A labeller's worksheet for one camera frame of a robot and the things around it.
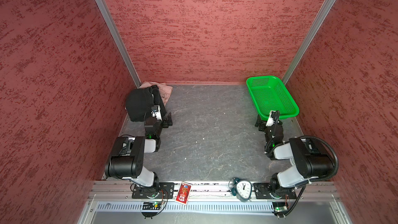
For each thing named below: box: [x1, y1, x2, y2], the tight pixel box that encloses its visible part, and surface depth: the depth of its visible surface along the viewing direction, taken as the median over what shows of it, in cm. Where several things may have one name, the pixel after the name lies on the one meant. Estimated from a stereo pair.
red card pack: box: [174, 181, 193, 206], surface depth 74 cm
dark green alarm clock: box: [228, 177, 253, 203], surface depth 73 cm
